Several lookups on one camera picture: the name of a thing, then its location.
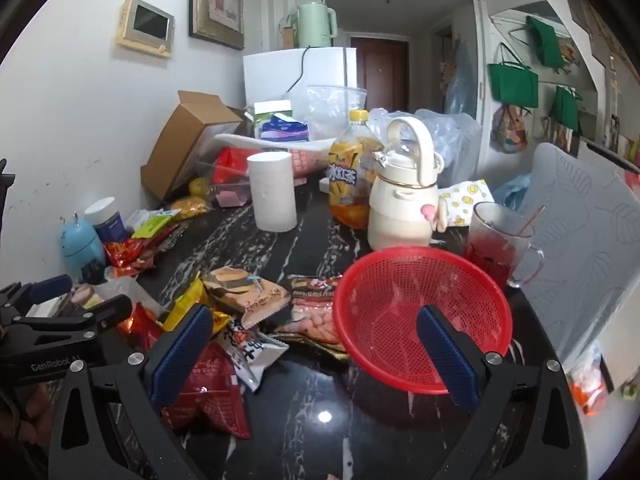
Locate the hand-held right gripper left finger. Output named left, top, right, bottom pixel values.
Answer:
left=47, top=302, right=216, bottom=480

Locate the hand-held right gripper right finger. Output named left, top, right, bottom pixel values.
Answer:
left=416, top=304, right=588, bottom=480

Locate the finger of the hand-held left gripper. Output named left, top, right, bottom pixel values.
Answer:
left=0, top=274, right=74, bottom=312
left=0, top=294, right=134, bottom=356

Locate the clear plastic snack bag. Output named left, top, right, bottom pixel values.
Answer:
left=100, top=277, right=166, bottom=313

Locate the large red snack bag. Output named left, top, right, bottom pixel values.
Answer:
left=160, top=342, right=253, bottom=441

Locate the yellow snack packet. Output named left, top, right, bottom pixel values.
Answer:
left=162, top=277, right=231, bottom=338

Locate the white black snack packet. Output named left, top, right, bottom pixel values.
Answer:
left=222, top=320, right=290, bottom=393

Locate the beige sandwich biscuit packet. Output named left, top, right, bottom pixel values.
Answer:
left=201, top=266, right=292, bottom=328

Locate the red plastic basket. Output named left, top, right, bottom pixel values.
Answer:
left=332, top=246, right=513, bottom=395

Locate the dark green red snack packet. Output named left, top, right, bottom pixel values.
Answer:
left=274, top=275, right=351, bottom=358

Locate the person's left hand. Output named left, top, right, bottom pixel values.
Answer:
left=17, top=385, right=56, bottom=433

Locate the white pink box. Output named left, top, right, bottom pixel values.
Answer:
left=50, top=282, right=126, bottom=318

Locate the small red yellow packet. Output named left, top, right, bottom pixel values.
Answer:
left=117, top=302, right=166, bottom=356

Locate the light blue round gadget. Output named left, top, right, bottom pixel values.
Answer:
left=61, top=212, right=107, bottom=283

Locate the red orange snack packet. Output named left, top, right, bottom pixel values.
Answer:
left=104, top=237, right=161, bottom=278

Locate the dark blue jar white lid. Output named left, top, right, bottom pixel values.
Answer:
left=84, top=197, right=130, bottom=243

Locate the long red snack packet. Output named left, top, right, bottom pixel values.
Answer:
left=150, top=220, right=188, bottom=261

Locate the green label packet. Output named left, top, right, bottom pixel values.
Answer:
left=131, top=208, right=181, bottom=239

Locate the glass mug with red drink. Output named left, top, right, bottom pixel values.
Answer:
left=462, top=201, right=545, bottom=288

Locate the orange white packet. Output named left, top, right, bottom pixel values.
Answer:
left=570, top=355, right=608, bottom=416

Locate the yellow cracker bag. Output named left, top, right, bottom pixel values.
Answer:
left=170, top=196, right=211, bottom=220

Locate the cream kettle-shaped water bottle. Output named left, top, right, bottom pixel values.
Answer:
left=368, top=117, right=453, bottom=251

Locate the thin stirring stick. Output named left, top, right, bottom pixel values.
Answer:
left=515, top=206, right=546, bottom=236

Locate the light blue plastic bag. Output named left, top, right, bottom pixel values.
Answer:
left=492, top=174, right=531, bottom=211

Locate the clear plastic container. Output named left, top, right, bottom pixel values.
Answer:
left=195, top=152, right=256, bottom=208

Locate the white toilet paper roll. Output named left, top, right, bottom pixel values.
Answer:
left=247, top=152, right=298, bottom=233

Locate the open cardboard box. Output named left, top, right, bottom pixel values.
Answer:
left=140, top=91, right=246, bottom=202

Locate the red flat packet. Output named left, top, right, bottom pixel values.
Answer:
left=214, top=147, right=261, bottom=183

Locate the iced tea bottle yellow cap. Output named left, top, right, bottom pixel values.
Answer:
left=328, top=109, right=385, bottom=231

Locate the white foam tray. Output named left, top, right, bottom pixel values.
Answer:
left=214, top=132, right=338, bottom=153

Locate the pink plastic basket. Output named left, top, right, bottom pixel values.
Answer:
left=290, top=150, right=331, bottom=178

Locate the crumpled clear plastic bag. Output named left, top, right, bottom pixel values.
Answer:
left=367, top=107, right=483, bottom=176

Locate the colourful patterned bag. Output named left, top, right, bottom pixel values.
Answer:
left=491, top=104, right=528, bottom=153

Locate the blue purple soft pack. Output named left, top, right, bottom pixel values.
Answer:
left=260, top=114, right=309, bottom=142

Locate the white green small box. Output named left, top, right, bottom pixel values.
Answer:
left=254, top=101, right=293, bottom=138

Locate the clear zip bag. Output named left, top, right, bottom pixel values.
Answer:
left=307, top=85, right=368, bottom=141

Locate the plastic-covered hanging garment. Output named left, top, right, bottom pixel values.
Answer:
left=440, top=35, right=476, bottom=116

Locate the large green tote bag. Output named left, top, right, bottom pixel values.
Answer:
left=487, top=42, right=539, bottom=108

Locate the brown door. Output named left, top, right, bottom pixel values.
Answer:
left=350, top=37, right=408, bottom=113

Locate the white refrigerator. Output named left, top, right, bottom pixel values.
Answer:
left=243, top=47, right=358, bottom=111

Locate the green electric kettle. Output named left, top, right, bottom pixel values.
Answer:
left=290, top=2, right=338, bottom=49

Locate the beige wall intercom panel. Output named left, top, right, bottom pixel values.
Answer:
left=116, top=0, right=175, bottom=59

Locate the black power cable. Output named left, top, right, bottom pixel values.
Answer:
left=280, top=47, right=308, bottom=103

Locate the framed wall picture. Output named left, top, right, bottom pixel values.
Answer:
left=189, top=0, right=246, bottom=51

